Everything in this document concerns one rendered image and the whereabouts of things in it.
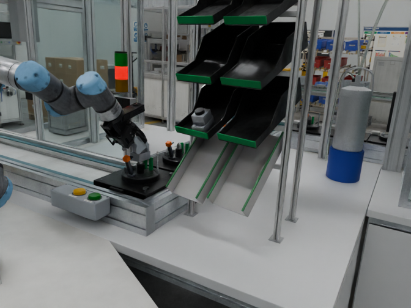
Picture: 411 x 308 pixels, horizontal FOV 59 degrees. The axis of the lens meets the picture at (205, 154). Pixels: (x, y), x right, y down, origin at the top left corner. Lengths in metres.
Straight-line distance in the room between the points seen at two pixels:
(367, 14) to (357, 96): 10.07
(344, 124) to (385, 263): 0.61
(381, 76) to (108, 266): 7.67
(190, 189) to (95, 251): 0.34
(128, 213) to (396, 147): 1.44
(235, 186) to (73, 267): 0.51
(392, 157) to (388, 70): 6.25
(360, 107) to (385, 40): 9.87
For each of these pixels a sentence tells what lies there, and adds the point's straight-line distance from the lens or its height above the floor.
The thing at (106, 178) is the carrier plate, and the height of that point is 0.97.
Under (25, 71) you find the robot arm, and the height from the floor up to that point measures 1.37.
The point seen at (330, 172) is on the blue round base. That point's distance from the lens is 1.84.
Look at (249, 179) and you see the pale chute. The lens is 1.11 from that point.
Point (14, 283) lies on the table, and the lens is 1.08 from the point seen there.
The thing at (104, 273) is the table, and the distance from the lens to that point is 1.06.
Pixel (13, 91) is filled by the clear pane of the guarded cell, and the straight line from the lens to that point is 2.58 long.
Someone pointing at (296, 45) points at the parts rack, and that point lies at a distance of 1.08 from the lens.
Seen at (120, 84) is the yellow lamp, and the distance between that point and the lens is 1.49.
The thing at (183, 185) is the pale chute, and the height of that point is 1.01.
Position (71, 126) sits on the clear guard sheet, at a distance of 1.81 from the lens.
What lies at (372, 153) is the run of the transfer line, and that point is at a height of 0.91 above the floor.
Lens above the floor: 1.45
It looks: 17 degrees down
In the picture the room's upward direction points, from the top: 3 degrees clockwise
